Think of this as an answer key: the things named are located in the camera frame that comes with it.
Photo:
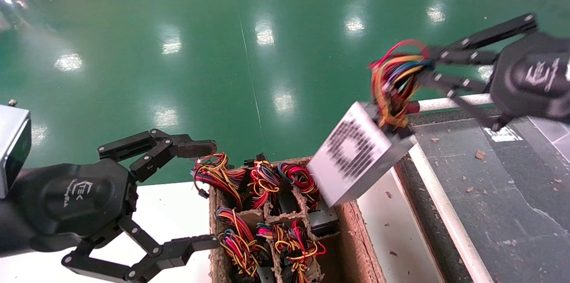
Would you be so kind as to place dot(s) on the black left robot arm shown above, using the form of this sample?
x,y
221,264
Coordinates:
x,y
5,229

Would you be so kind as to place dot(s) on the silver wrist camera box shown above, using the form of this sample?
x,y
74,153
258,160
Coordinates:
x,y
11,140

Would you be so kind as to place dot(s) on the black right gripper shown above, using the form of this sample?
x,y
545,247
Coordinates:
x,y
534,78

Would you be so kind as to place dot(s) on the short white frame tube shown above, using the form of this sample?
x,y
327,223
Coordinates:
x,y
454,103

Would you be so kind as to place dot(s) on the dry leaf fragment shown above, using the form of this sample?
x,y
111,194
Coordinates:
x,y
480,154

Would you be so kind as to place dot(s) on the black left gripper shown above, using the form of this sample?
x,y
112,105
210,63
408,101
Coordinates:
x,y
75,198

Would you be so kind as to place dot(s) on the black cased power supply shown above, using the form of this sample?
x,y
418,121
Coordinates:
x,y
324,221

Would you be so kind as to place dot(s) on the brown compartment cardboard box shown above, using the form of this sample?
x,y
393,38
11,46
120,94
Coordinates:
x,y
356,238

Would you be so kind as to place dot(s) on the white printed sticker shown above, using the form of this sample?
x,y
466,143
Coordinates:
x,y
503,134

